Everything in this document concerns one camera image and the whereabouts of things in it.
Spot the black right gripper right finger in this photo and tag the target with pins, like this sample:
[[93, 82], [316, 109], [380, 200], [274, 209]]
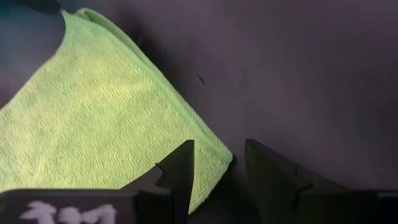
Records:
[[280, 193]]

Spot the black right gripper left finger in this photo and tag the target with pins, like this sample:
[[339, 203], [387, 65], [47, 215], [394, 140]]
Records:
[[168, 186]]

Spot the lime green microfiber towel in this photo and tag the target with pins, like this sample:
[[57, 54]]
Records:
[[93, 109]]

